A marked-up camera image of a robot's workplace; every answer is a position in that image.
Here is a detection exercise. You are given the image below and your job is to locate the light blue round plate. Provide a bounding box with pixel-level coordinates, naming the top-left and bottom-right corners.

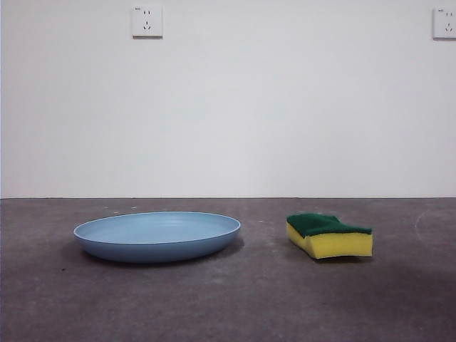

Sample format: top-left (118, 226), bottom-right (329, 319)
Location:
top-left (73, 211), bottom-right (242, 264)

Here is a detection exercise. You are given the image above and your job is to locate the yellow sponge with green scourer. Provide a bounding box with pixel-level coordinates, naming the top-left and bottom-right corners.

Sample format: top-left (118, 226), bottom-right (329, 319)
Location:
top-left (286, 212), bottom-right (374, 260)

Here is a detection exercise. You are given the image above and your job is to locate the white wall socket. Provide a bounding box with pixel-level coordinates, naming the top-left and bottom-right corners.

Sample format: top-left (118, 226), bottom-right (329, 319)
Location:
top-left (132, 6), bottom-right (164, 39)
top-left (432, 6), bottom-right (456, 41)

